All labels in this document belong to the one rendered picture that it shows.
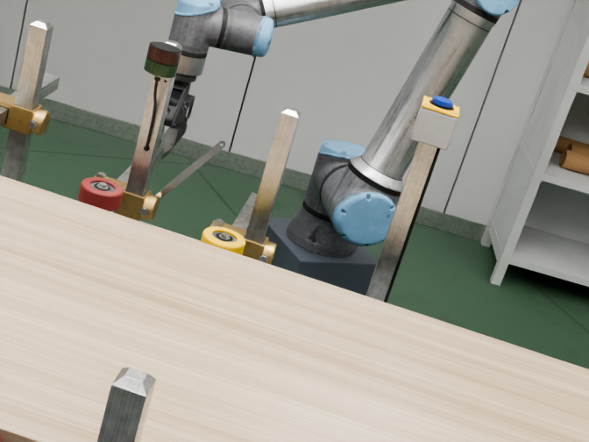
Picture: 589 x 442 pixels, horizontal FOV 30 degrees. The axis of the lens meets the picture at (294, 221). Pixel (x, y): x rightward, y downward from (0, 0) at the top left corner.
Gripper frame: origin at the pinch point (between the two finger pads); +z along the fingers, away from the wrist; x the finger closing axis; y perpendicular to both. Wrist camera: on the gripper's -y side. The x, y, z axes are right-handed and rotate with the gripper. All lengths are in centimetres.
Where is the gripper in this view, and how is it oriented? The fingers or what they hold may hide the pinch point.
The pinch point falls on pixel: (159, 155)
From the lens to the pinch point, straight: 251.6
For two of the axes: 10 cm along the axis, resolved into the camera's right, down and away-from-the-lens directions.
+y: 1.6, -3.4, 9.3
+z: -2.7, 8.9, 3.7
